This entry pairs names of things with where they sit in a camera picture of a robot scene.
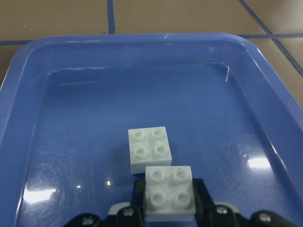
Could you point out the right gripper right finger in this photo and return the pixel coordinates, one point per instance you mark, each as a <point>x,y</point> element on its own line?
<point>211,214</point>

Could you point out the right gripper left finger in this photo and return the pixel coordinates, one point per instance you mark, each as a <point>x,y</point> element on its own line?
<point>130,216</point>

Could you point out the white block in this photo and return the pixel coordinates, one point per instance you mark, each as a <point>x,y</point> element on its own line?
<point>148,147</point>
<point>169,194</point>

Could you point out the blue plastic tray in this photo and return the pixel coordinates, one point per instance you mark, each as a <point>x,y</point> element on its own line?
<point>82,116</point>

